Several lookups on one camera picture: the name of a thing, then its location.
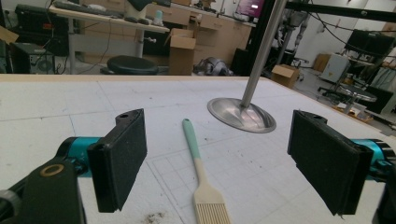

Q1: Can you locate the white desk with metal legs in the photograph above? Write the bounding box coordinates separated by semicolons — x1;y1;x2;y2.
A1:
48;1;171;75

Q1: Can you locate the metal stand with round base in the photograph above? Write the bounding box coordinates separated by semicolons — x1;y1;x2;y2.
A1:
206;0;288;134

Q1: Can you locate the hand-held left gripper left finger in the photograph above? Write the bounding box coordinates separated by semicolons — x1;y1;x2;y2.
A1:
56;107;149;214

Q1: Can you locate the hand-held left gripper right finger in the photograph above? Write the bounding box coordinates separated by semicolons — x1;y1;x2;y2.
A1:
287;109;388;217

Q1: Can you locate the black round stool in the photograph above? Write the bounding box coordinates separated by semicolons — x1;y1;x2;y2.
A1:
100;54;160;77

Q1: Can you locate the screen with purple picture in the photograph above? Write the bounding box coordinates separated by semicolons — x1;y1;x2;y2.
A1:
234;0;265;19

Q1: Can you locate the black computer tower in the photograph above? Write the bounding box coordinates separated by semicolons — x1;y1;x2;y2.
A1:
8;41;57;75

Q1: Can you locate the small cardboard box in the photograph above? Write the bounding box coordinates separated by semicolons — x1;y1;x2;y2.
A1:
270;63;301;90

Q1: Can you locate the black frame beam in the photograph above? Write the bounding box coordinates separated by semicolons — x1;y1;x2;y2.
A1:
285;1;396;23

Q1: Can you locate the black monitor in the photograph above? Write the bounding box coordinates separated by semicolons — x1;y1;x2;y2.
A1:
344;28;396;59

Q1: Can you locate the tall open cardboard box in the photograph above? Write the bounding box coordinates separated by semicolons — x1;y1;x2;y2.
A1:
164;27;198;77

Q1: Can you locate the round metal chair base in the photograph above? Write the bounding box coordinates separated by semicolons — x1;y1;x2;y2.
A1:
318;81;378;115

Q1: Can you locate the grey backpack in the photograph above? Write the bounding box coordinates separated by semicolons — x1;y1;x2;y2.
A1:
193;56;234;77

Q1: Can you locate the white box with yellow label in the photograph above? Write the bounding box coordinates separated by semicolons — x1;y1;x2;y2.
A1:
320;53;351;84

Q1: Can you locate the cream and teal silicone brush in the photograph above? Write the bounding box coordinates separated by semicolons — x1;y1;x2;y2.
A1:
181;118;233;224

